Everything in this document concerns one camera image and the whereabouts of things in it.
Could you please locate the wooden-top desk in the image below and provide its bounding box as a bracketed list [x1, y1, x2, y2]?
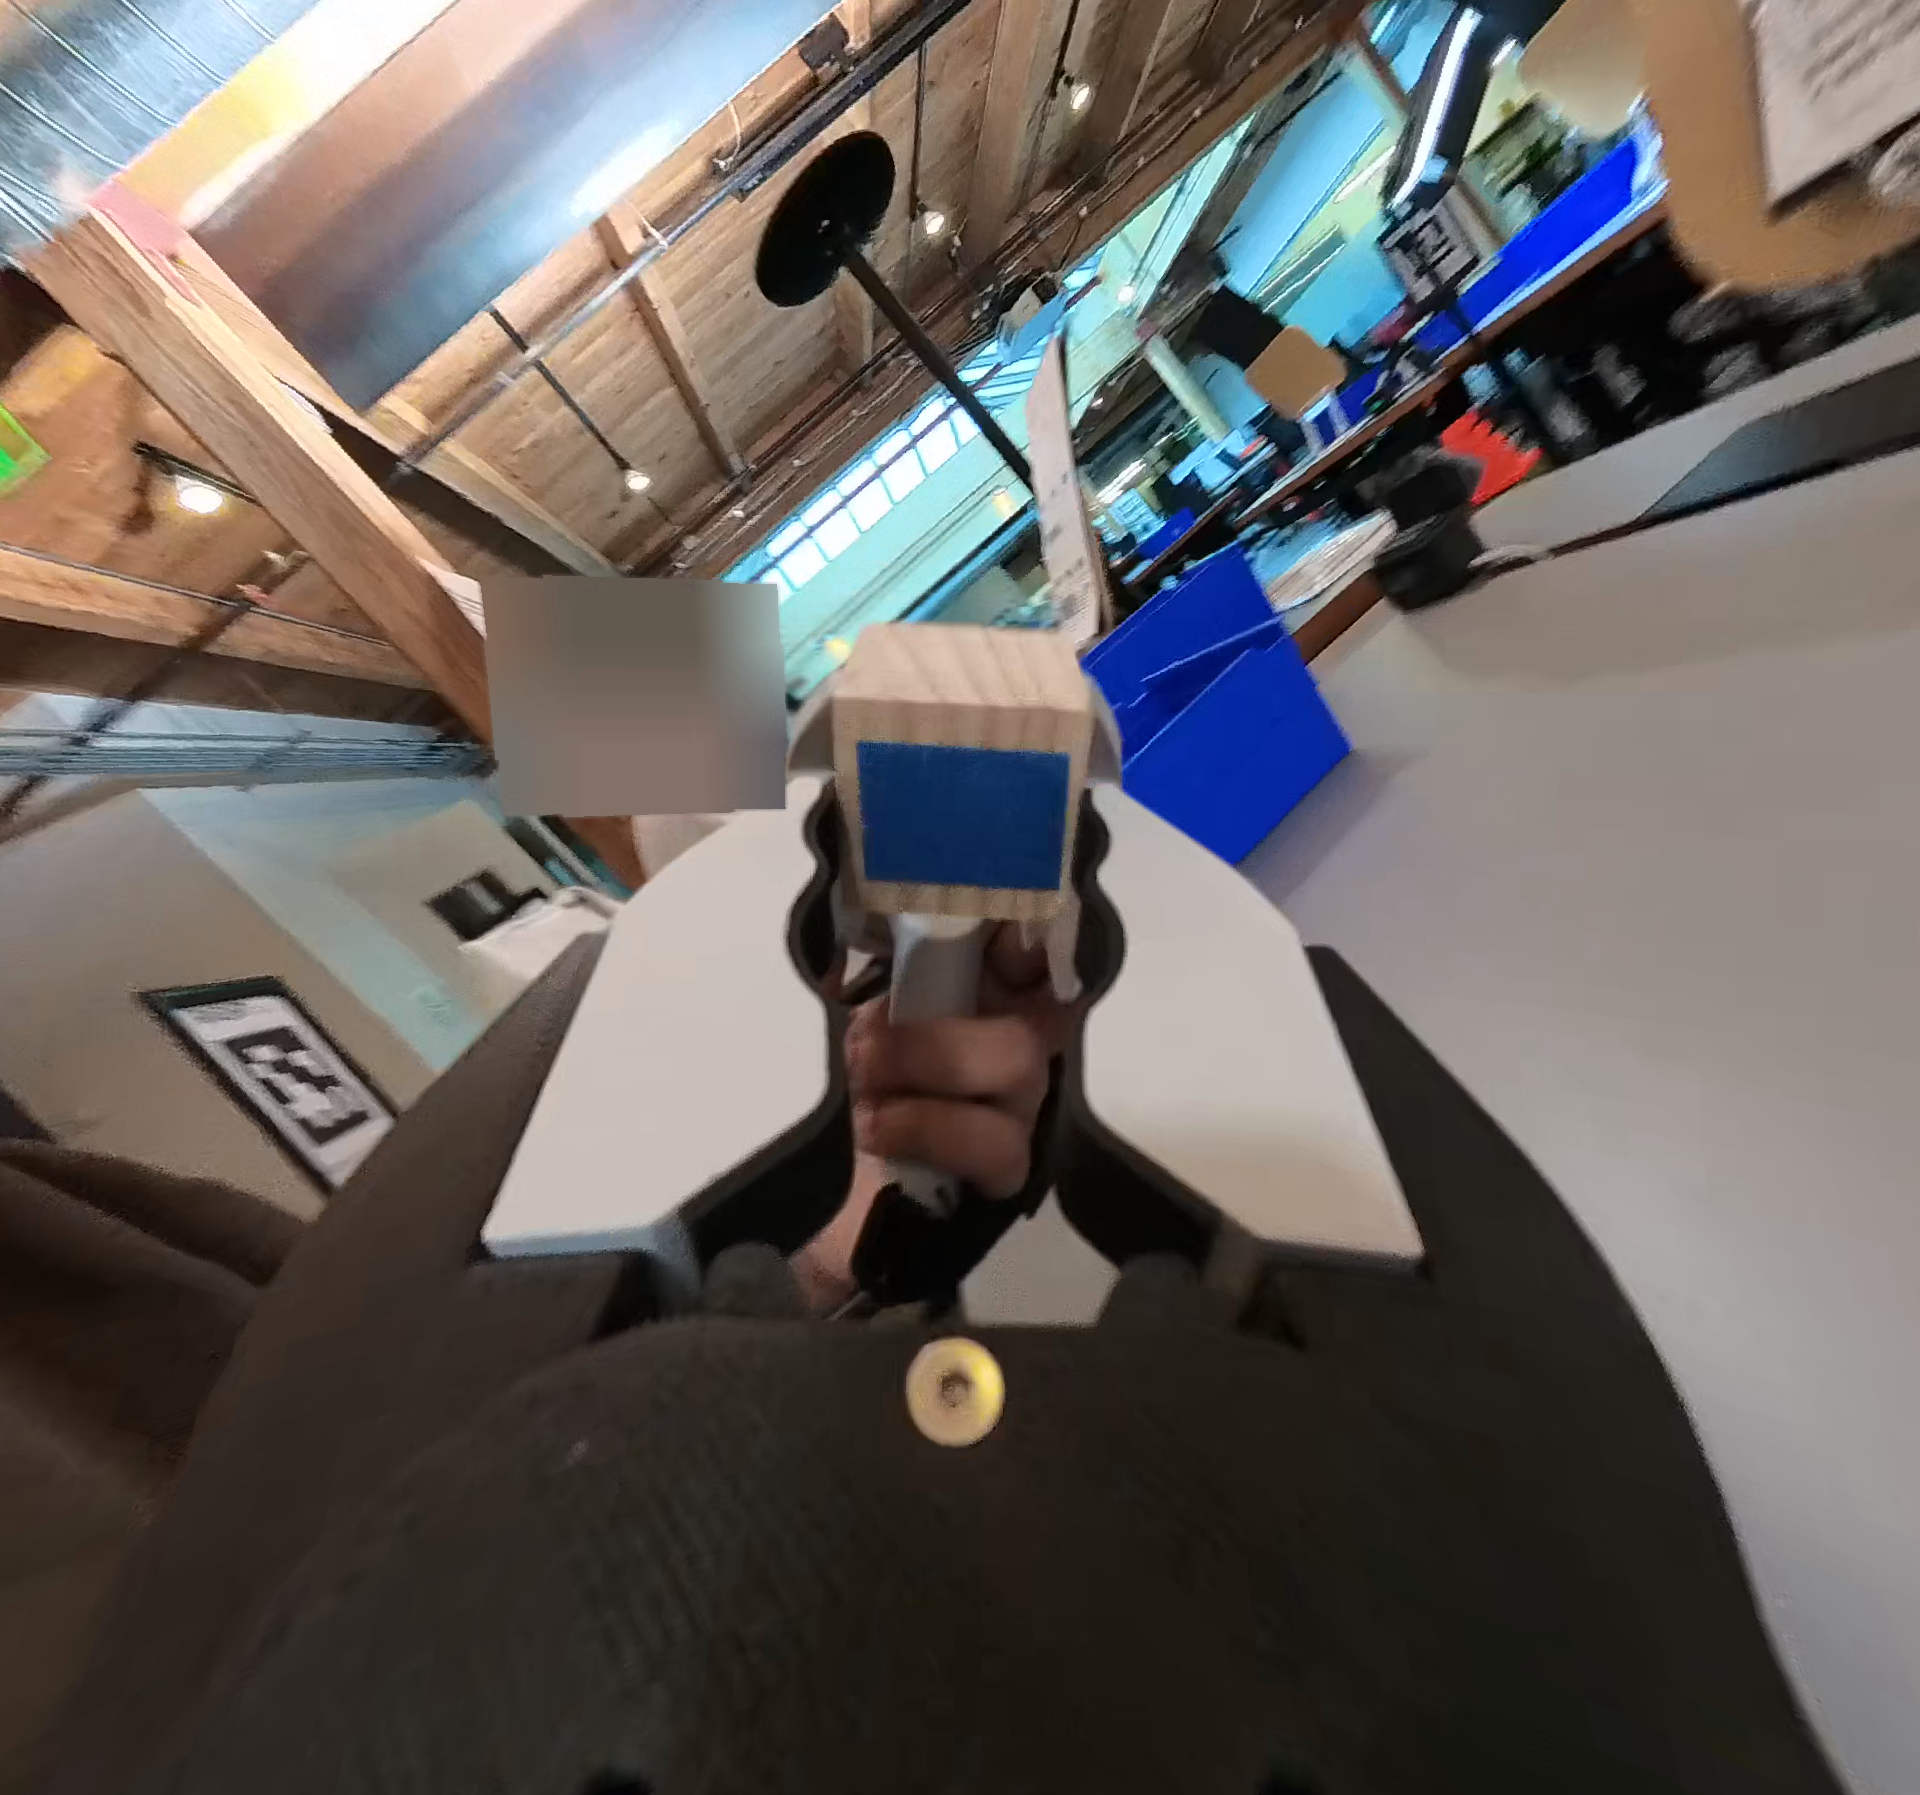
[1231, 197, 1675, 582]

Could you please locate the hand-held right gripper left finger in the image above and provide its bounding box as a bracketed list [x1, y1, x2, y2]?
[479, 774, 860, 1279]

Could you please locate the silver ventilation duct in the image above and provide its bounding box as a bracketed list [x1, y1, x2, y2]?
[0, 0, 496, 268]

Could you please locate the grey desk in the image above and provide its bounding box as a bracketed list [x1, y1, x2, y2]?
[1117, 323, 1920, 1729]

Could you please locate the blue-taped wooden cube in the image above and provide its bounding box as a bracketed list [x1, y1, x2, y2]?
[828, 620, 1089, 926]

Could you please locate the black pole with round disc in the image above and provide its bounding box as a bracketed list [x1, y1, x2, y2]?
[754, 130, 1051, 492]

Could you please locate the metal cable tray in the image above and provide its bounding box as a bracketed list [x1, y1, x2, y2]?
[0, 729, 496, 791]

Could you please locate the framed tag sign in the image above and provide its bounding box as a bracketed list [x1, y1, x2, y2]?
[142, 976, 398, 1197]
[1387, 197, 1480, 303]

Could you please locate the laminated instruction board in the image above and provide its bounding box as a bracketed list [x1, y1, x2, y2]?
[1597, 0, 1920, 297]

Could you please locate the small blue bin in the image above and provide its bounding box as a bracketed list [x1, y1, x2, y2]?
[1477, 136, 1666, 311]

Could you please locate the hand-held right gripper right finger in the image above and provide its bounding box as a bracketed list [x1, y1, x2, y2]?
[1050, 781, 1424, 1293]

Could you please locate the person's left hand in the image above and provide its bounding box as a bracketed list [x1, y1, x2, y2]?
[848, 939, 1056, 1187]

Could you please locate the blue plastic bin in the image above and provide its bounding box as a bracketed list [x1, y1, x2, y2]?
[1077, 545, 1354, 870]

